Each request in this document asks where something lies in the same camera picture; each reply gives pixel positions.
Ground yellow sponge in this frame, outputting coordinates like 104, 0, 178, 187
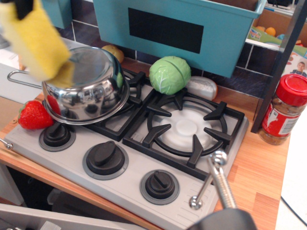
0, 0, 71, 81

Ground right black burner grate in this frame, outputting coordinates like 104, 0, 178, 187
123, 90, 248, 180

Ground middle black stove knob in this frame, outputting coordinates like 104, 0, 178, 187
82, 141, 129, 181

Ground cardboard box with toys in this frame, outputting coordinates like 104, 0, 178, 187
248, 9, 307, 77

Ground yellow toy potato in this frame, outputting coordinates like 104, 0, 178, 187
102, 45, 124, 63

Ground stainless steel pot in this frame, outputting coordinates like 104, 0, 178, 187
7, 46, 130, 125

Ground chrome clamp screw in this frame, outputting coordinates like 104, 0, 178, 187
189, 150, 237, 210

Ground red toy strawberry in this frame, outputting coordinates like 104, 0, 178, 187
18, 100, 54, 130

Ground large teal bin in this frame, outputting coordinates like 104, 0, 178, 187
94, 0, 266, 78

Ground grey toy stove top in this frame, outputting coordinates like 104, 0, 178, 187
5, 71, 248, 230

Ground small chrome rod left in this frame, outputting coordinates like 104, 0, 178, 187
0, 139, 13, 150

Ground small teal bin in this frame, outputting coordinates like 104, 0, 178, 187
42, 0, 72, 29

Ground right black stove knob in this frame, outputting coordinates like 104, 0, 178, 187
140, 170, 180, 206

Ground black clamp base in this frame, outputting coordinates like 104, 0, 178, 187
188, 208, 257, 230

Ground green toy cabbage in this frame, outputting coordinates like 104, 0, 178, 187
149, 56, 191, 95

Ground black stove knob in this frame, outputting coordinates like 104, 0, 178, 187
140, 170, 180, 206
82, 141, 129, 181
39, 122, 76, 152

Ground red lid spice jar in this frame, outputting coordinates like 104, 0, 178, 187
259, 74, 307, 145

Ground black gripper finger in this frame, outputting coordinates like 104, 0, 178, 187
14, 0, 34, 20

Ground black metal post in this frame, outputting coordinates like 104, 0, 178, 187
251, 0, 307, 133

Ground left black stove knob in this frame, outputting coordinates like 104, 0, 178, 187
39, 122, 76, 152

